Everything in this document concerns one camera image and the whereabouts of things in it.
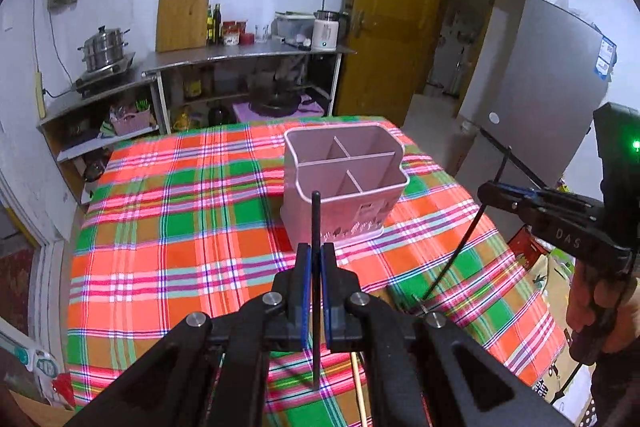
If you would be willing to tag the stainless steel steamer pot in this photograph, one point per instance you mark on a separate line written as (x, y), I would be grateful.
(104, 48)

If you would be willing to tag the white electric kettle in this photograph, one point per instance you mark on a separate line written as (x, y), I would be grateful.
(326, 29)

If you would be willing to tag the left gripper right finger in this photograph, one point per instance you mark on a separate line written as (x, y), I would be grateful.
(341, 329)

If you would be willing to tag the black induction cooker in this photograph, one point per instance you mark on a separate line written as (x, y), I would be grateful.
(89, 80)

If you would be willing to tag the person's right hand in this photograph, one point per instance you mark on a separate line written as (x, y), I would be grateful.
(588, 301)

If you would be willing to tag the metal kitchen shelf table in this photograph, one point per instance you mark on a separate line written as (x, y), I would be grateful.
(239, 59)

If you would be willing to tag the pink small basket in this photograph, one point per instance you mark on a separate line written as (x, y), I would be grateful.
(126, 119)

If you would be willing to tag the wooden cutting board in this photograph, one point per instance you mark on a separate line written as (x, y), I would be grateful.
(180, 25)

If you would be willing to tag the black chopstick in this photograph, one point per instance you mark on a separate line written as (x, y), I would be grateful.
(316, 286)
(467, 234)

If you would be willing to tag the wooden chopstick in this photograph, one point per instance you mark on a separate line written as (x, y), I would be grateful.
(358, 389)

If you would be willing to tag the low wooden shelf unit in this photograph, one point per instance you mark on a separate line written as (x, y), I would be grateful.
(74, 125)

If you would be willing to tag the pink plastic utensil holder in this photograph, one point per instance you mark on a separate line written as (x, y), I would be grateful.
(356, 169)

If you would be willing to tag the purple lidded storage box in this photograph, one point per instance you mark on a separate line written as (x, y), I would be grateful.
(242, 112)

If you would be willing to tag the grey refrigerator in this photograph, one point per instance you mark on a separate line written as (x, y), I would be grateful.
(557, 75)

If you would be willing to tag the wooden door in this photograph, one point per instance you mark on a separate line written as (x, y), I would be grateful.
(390, 42)

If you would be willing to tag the dark oil bottle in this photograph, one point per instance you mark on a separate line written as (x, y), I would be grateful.
(217, 24)

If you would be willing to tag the clear plastic container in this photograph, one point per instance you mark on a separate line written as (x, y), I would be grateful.
(294, 26)

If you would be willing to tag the black frying pan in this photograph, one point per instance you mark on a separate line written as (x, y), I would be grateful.
(276, 105)

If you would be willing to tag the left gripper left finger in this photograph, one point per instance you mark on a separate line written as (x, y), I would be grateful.
(299, 299)

